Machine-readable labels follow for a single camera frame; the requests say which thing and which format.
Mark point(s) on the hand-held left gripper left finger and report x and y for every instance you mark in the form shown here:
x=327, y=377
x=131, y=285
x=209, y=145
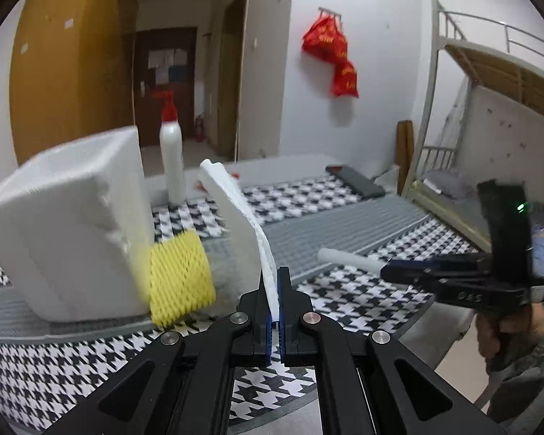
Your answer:
x=267, y=340

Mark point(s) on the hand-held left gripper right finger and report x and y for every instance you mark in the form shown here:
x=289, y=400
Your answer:
x=281, y=290

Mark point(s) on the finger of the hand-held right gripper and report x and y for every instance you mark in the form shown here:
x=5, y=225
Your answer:
x=435, y=284
x=435, y=265

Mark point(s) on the grey knit cloth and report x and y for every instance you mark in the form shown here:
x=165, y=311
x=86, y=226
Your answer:
x=229, y=281

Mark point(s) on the white foam stick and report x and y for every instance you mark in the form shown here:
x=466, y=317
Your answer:
x=349, y=259

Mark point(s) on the white foam sheet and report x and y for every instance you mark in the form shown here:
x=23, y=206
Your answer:
x=240, y=222

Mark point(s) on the white foam box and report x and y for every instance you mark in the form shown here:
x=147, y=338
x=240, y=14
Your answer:
x=63, y=235

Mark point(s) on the person's right forearm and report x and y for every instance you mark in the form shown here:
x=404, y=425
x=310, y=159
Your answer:
x=535, y=371

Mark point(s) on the person's right hand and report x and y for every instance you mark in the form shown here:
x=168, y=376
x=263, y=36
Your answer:
x=512, y=326

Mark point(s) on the houndstooth table cloth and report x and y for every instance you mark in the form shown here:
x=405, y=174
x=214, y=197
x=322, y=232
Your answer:
x=353, y=299

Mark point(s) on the grey bedding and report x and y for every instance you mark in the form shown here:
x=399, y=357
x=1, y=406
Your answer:
x=451, y=183

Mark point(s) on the white board panel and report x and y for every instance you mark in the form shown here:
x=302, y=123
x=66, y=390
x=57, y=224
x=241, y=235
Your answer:
x=503, y=145

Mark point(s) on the yellow foam fruit net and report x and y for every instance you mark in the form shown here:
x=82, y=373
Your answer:
x=181, y=276

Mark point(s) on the wooden board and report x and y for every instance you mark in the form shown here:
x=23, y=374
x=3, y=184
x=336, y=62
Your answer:
x=405, y=154

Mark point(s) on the black smartphone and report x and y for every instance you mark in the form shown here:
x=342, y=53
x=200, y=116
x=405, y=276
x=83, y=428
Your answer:
x=356, y=181

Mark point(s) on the white metal bunk bed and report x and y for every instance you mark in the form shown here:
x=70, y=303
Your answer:
x=428, y=99

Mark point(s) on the white pump bottle red cap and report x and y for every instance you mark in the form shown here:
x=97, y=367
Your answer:
x=172, y=158

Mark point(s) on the red fire extinguisher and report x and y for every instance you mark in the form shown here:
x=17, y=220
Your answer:
x=200, y=129

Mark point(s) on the small red bag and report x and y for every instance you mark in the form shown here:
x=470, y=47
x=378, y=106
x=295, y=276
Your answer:
x=345, y=79

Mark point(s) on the dark brown door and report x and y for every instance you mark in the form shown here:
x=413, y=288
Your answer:
x=181, y=99

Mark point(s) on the light wooden door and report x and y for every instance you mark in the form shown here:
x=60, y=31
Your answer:
x=231, y=77

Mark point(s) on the blue paper notice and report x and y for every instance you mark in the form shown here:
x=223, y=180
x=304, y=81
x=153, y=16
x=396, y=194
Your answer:
x=177, y=74

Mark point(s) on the white paper notice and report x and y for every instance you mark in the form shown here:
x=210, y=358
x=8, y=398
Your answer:
x=161, y=59
x=161, y=76
x=181, y=57

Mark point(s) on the large red bag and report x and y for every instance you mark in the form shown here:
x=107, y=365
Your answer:
x=324, y=38

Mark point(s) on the wooden wardrobe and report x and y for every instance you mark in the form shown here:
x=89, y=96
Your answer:
x=72, y=77

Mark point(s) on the metal wall hook rack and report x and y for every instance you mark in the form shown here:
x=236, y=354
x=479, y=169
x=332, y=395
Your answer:
x=330, y=12

